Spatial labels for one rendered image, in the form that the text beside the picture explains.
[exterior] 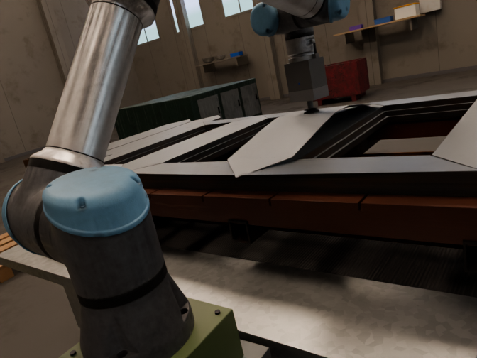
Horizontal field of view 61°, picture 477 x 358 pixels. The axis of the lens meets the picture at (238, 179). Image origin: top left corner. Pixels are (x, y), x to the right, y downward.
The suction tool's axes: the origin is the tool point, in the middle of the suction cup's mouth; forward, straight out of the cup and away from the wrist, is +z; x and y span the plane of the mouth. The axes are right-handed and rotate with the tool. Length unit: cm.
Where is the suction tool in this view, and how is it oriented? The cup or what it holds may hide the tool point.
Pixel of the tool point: (311, 116)
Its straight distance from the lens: 113.1
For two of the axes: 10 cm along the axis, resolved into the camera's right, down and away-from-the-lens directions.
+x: -7.3, 3.3, -6.0
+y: -6.5, -0.7, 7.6
